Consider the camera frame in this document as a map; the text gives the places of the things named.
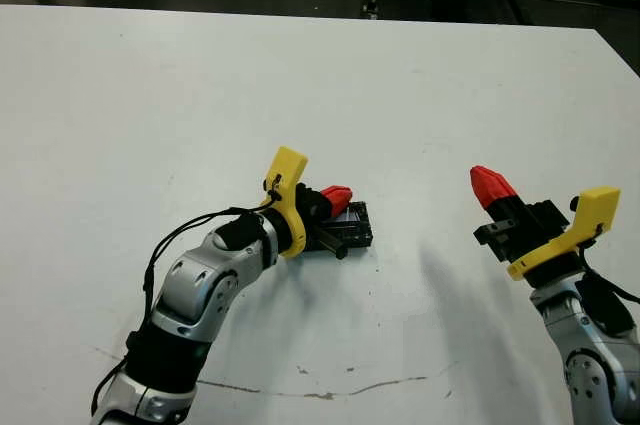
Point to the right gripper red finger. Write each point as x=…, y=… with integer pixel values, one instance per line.
x=505, y=192
x=482, y=185

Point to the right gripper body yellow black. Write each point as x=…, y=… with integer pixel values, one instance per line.
x=595, y=210

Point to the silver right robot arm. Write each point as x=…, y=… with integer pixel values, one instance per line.
x=600, y=370

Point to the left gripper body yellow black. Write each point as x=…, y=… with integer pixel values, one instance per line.
x=287, y=170

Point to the glossy black box lid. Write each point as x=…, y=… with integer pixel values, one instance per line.
x=357, y=230

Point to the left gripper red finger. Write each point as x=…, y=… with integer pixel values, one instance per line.
x=337, y=192
x=337, y=207

